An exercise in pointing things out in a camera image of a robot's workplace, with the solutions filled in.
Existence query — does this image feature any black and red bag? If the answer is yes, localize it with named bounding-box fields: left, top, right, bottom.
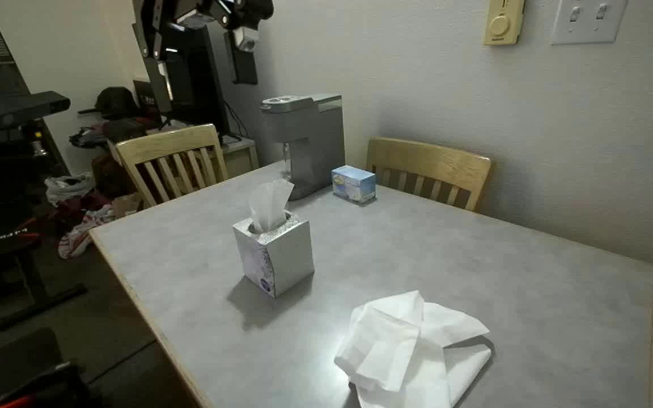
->
left=0, top=360, right=95, bottom=408

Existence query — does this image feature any white double light switch plate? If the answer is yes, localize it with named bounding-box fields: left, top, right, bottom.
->
left=549, top=0, right=631, bottom=49

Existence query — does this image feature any white tissue paper sheet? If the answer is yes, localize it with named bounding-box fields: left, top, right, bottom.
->
left=248, top=177, right=298, bottom=235

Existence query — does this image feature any black bench stand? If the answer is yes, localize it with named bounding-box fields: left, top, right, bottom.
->
left=0, top=225, right=89, bottom=333

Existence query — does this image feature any grey cube tissue box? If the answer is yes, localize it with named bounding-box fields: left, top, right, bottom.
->
left=232, top=212, right=318, bottom=300

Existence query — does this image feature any pile of clothes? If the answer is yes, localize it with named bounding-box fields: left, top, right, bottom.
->
left=58, top=191, right=146, bottom=261

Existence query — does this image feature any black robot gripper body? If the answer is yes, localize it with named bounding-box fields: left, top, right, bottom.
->
left=230, top=46, right=261, bottom=89

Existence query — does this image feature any white papers stack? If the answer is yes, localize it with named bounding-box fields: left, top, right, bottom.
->
left=43, top=172, right=101, bottom=206

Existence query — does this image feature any small wooden side cabinet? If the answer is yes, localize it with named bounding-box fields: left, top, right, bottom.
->
left=221, top=137, right=261, bottom=181

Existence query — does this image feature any tall black cabinet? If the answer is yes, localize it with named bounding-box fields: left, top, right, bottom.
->
left=162, top=21, right=232, bottom=139

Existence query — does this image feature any wooden slat-back chair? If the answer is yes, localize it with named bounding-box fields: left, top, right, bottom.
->
left=365, top=134, right=494, bottom=214
left=114, top=122, right=230, bottom=212

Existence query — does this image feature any black cap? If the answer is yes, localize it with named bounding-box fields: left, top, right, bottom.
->
left=78, top=84, right=146, bottom=121

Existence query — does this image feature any black bar camera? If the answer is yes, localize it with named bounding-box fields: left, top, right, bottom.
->
left=0, top=91, right=74, bottom=130

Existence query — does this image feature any crumpled white tissue pile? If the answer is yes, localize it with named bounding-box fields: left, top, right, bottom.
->
left=331, top=289, right=494, bottom=408

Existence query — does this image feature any small light blue carton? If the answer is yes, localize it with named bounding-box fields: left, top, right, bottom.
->
left=331, top=164, right=380, bottom=206

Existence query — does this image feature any grey rectangular box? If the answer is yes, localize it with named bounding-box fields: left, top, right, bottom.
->
left=260, top=91, right=348, bottom=203

